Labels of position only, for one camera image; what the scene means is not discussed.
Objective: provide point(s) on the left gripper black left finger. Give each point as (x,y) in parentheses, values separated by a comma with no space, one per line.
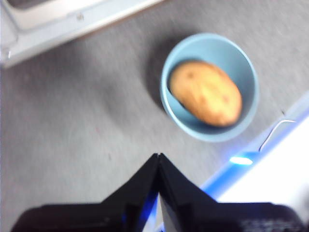
(108,217)

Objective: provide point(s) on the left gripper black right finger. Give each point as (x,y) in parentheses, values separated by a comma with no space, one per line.
(217,217)

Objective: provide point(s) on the brown potato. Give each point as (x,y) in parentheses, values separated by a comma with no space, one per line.
(205,93)

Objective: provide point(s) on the blue ribbed bowl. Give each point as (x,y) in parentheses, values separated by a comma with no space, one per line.
(210,48)

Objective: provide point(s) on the cream Toshiba toaster oven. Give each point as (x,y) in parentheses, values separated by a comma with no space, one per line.
(60,36)

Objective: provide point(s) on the white stand with blue light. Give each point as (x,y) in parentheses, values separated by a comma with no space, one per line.
(277,169)

